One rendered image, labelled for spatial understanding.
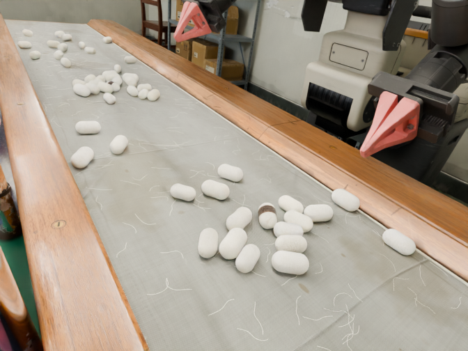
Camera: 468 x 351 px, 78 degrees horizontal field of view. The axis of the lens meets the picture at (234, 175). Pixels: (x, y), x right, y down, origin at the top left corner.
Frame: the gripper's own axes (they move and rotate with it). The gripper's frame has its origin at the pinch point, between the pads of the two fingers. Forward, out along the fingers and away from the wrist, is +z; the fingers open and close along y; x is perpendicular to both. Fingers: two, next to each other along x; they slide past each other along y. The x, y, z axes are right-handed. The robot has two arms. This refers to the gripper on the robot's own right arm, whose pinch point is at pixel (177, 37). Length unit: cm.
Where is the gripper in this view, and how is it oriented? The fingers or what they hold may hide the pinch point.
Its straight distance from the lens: 70.6
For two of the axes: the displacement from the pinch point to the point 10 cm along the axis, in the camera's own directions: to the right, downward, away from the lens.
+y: 5.8, 5.0, -6.4
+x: 4.3, 4.9, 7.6
